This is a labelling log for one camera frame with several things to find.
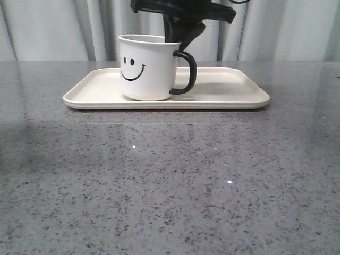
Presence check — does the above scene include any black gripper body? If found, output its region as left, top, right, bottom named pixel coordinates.
left=130, top=1, right=236, bottom=24

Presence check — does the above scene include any pale grey-green curtain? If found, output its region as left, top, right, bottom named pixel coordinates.
left=1, top=0, right=339, bottom=61

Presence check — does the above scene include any cream rectangular tray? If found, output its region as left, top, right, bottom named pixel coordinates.
left=63, top=67, right=270, bottom=110

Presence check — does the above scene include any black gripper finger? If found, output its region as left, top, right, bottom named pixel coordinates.
left=163, top=14, right=182, bottom=43
left=180, top=22, right=206, bottom=51

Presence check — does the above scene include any white smiley face mug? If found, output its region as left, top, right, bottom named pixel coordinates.
left=118, top=34, right=197, bottom=100

